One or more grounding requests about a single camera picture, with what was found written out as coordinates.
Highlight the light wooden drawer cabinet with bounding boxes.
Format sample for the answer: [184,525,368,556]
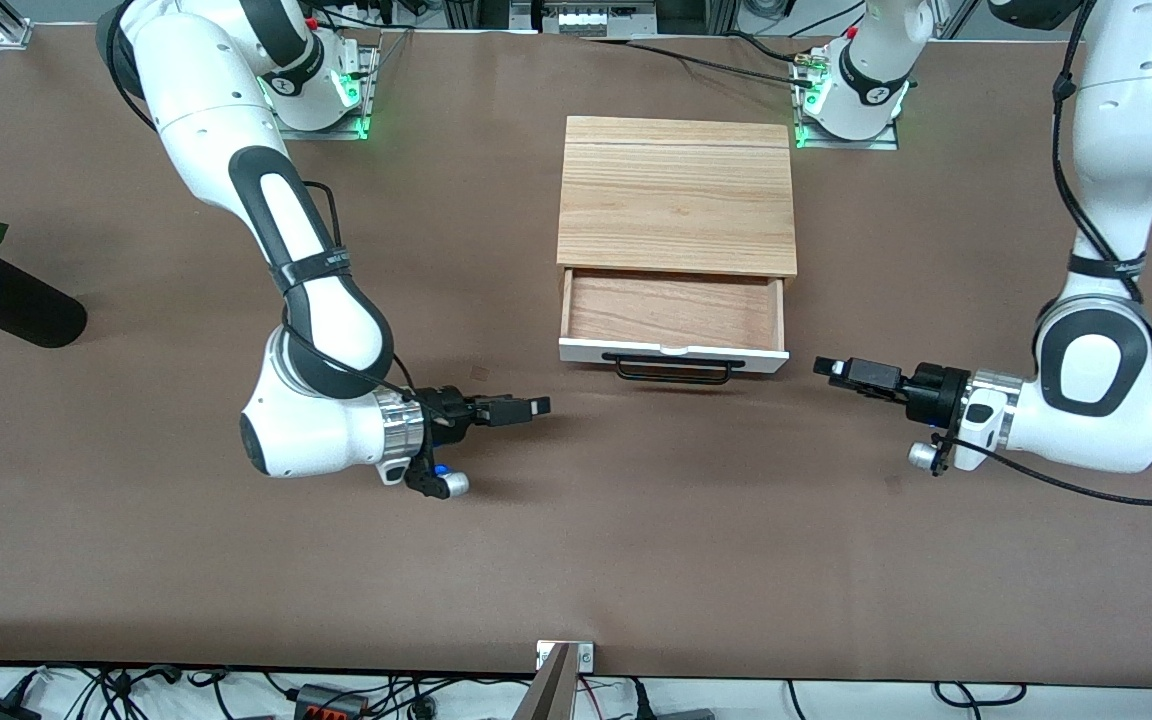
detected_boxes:
[556,115,799,279]

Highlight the grey power strip orange switches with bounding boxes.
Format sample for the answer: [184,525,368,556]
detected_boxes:
[294,684,369,720]

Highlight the white power strip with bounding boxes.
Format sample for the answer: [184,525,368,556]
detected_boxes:
[541,0,659,39]

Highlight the black vase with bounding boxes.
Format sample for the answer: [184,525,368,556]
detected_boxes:
[0,253,88,349]

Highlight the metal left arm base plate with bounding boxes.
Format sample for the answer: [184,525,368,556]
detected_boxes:
[793,50,900,151]

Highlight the small metal table bracket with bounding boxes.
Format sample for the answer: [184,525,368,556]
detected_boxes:
[536,640,595,673]

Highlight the camera mounting pole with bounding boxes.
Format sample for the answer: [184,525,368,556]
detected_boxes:
[514,645,577,720]

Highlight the black cable loop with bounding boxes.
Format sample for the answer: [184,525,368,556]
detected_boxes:
[934,681,1027,707]

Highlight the black cable across table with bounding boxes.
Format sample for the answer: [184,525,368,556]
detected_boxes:
[584,35,827,89]

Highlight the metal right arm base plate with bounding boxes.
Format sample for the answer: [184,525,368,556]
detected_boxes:
[271,45,378,141]

